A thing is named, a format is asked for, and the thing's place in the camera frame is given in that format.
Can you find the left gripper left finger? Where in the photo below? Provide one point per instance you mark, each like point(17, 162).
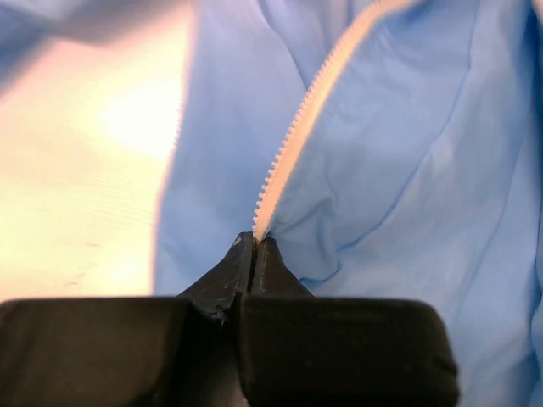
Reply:
point(129, 351)

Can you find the light blue hooded jacket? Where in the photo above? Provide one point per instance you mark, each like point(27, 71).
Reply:
point(410, 168)

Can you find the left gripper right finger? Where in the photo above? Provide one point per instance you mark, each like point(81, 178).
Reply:
point(296, 349)

